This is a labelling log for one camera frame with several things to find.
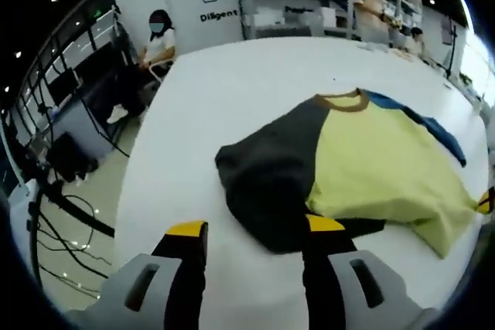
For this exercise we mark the grey office desk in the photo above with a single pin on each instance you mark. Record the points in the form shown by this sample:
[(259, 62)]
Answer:
[(85, 121)]

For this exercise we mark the black computer monitor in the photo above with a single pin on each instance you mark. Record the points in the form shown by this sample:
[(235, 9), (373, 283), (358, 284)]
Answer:
[(63, 86)]

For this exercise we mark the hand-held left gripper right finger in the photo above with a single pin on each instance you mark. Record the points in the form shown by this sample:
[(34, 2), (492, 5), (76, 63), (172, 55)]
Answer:
[(340, 291)]

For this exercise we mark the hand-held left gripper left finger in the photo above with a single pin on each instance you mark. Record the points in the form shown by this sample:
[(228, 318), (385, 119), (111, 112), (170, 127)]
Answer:
[(154, 295)]

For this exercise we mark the yellow grey blue garment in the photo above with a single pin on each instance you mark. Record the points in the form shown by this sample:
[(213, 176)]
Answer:
[(367, 160)]

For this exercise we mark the black computer tower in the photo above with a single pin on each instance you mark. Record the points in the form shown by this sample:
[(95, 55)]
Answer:
[(69, 156)]

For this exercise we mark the white chair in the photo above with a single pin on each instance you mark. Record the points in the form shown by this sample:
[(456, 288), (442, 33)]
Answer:
[(154, 71)]

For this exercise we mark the black camera stand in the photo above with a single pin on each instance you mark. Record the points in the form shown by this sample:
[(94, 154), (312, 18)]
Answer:
[(451, 52)]

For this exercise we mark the black floor tripod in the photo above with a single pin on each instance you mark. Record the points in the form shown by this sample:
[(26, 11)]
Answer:
[(54, 191)]

